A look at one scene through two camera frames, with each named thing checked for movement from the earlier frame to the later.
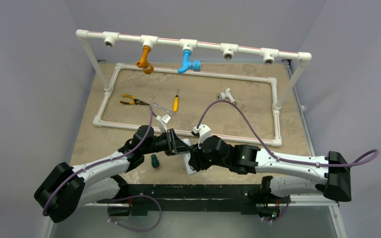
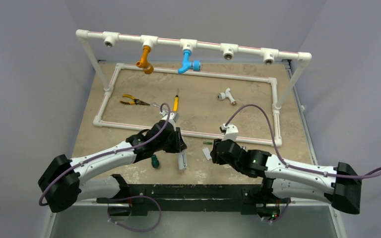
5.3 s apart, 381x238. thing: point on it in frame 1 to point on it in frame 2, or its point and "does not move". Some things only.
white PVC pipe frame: x=228 y=51 does not move
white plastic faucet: x=222 y=95 does not move
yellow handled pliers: x=134 y=101 does not move
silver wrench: x=170 y=112 does not move
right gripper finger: x=195 y=148 to x=219 y=145
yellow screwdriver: x=176 y=102 does not move
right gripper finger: x=195 y=161 to x=219 y=157
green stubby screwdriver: x=155 y=161 does not move
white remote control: x=190 y=170 to x=182 y=160
